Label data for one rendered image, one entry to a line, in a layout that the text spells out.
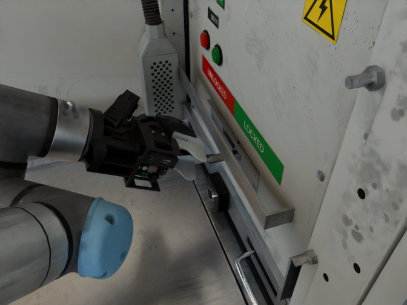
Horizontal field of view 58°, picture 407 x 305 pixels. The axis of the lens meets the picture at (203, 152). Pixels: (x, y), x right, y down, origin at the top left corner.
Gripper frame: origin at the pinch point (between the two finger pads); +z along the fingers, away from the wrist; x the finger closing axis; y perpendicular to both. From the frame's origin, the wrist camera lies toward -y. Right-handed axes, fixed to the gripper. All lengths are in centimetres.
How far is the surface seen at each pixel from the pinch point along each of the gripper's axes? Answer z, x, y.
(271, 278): 8.8, -7.0, 18.9
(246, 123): 1.3, 8.7, 3.2
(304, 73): -6.2, 21.3, 14.6
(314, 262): -4.4, 9.0, 28.1
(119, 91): -1.5, -13.9, -40.6
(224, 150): -0.7, 4.2, 4.7
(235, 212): 9.5, -7.7, 5.0
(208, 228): 8.7, -15.0, 2.7
